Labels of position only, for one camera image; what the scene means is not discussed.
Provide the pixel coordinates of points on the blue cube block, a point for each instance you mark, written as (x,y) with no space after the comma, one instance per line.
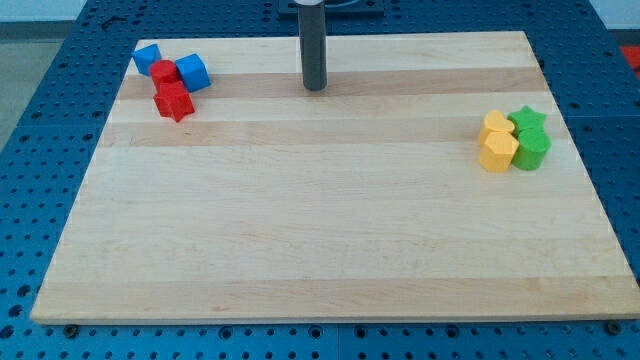
(193,72)

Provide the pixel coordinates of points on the green cylinder block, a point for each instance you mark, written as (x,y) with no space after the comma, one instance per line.
(533,147)

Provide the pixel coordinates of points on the yellow heart block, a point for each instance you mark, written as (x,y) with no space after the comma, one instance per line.
(494,121)

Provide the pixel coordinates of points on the green star block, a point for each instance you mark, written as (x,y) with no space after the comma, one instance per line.
(526,119)

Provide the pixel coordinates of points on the yellow pentagon block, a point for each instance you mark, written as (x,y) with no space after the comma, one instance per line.
(498,151)

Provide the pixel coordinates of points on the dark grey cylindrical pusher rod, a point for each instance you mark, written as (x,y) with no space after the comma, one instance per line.
(312,37)

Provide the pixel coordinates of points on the blue pentagon block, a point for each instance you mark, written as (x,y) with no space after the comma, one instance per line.
(145,57)

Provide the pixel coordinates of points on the light wooden board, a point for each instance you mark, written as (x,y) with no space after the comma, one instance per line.
(361,203)

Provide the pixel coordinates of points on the red cylinder block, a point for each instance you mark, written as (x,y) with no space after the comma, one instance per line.
(163,72)

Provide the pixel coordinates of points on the red star block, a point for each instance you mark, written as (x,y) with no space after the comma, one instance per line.
(174,101)

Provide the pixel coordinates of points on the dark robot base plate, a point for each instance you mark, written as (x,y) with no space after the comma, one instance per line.
(335,8)

